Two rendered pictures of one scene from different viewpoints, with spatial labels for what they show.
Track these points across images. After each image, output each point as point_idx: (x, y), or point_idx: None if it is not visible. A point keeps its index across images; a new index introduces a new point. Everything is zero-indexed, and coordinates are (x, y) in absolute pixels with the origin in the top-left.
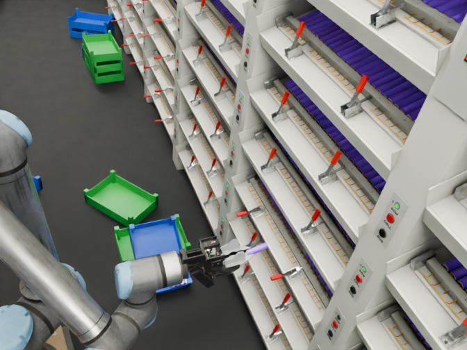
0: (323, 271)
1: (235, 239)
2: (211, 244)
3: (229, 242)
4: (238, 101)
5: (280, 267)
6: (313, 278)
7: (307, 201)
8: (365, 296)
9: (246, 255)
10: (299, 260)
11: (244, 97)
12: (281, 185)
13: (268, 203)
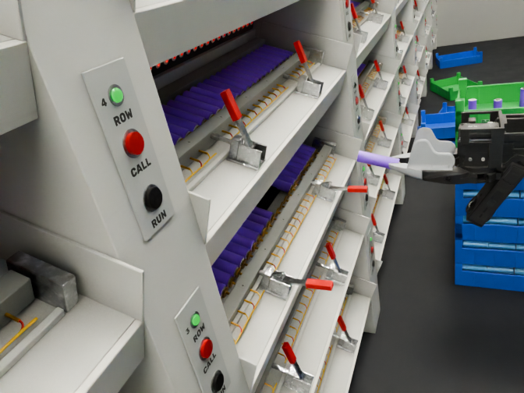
0: (338, 77)
1: (418, 140)
2: (478, 124)
3: (431, 146)
4: (115, 134)
5: (331, 212)
6: (313, 166)
7: (263, 104)
8: (349, 12)
9: (404, 157)
10: (307, 185)
11: (126, 63)
12: (262, 134)
13: (249, 265)
